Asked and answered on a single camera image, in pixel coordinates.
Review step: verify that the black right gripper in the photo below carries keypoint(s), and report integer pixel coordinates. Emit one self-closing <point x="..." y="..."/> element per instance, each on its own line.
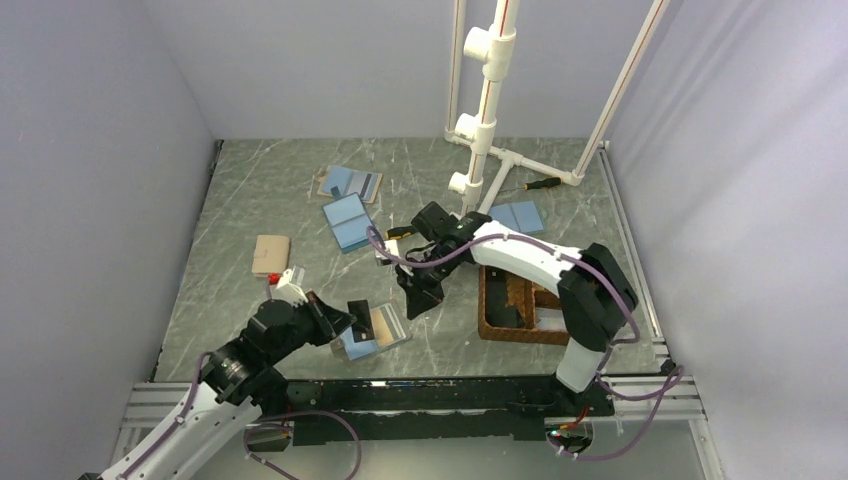
<point x="424" y="298"/>

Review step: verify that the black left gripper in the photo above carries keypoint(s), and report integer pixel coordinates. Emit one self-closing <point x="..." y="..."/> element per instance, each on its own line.
<point x="332" y="321"/>

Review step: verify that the black credit card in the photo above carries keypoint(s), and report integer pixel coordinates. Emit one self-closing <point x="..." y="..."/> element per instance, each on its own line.
<point x="361" y="320"/>

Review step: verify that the grey leather card holder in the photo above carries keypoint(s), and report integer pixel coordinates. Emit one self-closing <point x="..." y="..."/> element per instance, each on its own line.
<point x="344" y="348"/>

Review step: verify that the tan card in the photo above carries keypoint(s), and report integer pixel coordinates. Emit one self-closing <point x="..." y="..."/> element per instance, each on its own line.
<point x="388" y="327"/>

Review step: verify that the blue card holder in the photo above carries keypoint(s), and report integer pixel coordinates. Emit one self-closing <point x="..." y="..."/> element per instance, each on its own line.
<point x="348" y="221"/>
<point x="523" y="217"/>

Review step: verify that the tan card holder with cards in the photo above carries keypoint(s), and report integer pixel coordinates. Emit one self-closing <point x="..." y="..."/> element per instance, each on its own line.
<point x="349" y="181"/>

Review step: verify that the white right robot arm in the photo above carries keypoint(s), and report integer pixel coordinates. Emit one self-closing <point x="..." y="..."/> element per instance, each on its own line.
<point x="595" y="296"/>

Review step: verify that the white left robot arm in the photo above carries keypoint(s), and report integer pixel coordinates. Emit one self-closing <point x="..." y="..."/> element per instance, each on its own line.
<point x="233" y="386"/>

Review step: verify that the beige closed card holder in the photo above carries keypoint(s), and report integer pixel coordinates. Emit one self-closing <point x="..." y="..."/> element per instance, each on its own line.
<point x="271" y="254"/>

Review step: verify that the blue card holder on green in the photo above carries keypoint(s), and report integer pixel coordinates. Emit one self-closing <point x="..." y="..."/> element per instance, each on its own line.
<point x="523" y="217"/>

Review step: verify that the black yellow screwdriver near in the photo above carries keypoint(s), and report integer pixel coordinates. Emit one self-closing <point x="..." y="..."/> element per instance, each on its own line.
<point x="397" y="233"/>

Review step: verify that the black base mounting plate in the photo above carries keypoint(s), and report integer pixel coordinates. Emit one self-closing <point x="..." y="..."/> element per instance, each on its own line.
<point x="520" y="407"/>

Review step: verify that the brown woven basket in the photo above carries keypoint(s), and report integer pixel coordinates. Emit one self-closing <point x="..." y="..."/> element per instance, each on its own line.
<point x="499" y="289"/>

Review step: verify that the black orange screwdriver far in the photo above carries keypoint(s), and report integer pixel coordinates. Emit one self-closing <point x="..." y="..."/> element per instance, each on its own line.
<point x="546" y="183"/>

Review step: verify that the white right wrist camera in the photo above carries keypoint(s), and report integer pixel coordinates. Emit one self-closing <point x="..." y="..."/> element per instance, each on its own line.
<point x="386" y="252"/>

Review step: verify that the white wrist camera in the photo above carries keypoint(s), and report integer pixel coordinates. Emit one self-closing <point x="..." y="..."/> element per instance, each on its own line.
<point x="386" y="252"/>
<point x="286" y="286"/>

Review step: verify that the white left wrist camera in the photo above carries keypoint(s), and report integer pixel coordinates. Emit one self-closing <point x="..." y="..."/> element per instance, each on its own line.
<point x="286" y="286"/>

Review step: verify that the right side aluminium rail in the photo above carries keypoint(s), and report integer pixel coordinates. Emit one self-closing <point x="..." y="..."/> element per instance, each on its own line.
<point x="647" y="306"/>

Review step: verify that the aluminium extrusion rail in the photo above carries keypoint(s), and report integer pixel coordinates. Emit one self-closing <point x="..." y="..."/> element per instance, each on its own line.
<point x="640" y="398"/>

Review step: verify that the white PVC pipe frame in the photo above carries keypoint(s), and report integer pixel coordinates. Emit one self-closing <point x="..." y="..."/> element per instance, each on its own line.
<point x="493" y="48"/>

